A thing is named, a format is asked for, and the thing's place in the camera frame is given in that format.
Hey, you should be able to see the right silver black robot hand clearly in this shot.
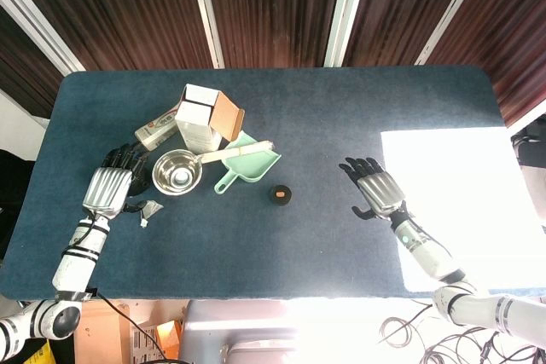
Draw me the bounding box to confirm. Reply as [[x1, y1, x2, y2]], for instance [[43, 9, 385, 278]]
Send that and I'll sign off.
[[339, 157, 411, 222]]

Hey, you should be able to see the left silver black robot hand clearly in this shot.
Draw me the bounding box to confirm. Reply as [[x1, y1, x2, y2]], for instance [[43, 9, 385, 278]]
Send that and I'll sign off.
[[82, 141, 151, 220]]

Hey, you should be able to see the stainless steel bowl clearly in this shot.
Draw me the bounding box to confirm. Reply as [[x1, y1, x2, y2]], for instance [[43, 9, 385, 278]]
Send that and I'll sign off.
[[151, 148, 203, 195]]

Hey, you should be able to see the black lid with orange knob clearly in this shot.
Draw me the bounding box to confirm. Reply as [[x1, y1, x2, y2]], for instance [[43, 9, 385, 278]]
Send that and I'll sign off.
[[267, 184, 293, 207]]

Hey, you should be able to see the white partition post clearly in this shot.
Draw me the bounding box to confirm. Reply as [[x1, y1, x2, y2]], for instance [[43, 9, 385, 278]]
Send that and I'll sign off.
[[0, 0, 86, 78], [323, 0, 371, 68], [186, 0, 225, 69], [414, 0, 494, 66]]

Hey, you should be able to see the bundle of pale chopsticks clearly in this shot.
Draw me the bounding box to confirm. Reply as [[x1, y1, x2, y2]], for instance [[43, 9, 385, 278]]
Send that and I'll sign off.
[[198, 138, 276, 165]]

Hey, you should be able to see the tea bag with string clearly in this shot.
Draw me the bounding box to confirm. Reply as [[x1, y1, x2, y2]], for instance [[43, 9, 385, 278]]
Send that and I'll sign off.
[[125, 199, 164, 230]]

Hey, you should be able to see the mint green plastic scoop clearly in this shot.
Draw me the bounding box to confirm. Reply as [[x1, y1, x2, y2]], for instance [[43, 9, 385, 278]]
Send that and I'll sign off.
[[213, 131, 282, 194]]

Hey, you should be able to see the brown cardboard box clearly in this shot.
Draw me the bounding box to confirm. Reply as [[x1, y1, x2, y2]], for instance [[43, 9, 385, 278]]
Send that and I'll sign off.
[[73, 300, 189, 364]]

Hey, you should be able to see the white carton with brown flap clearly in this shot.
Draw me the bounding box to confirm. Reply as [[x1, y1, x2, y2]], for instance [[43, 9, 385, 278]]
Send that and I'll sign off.
[[175, 84, 246, 153]]

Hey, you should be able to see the blue felt table cover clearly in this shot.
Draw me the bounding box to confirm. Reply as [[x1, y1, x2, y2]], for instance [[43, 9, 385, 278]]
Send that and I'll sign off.
[[0, 65, 546, 302]]

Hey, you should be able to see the black cable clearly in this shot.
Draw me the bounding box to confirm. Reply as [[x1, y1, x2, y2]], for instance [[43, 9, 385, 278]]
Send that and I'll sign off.
[[87, 286, 171, 363]]

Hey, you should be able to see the tangle of dark cables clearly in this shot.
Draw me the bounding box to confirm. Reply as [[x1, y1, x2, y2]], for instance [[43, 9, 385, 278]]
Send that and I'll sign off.
[[378, 298, 546, 364]]

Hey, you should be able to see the flat silver printed packet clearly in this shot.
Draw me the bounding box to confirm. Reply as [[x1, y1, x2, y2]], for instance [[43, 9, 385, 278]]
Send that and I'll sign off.
[[134, 108, 183, 152]]

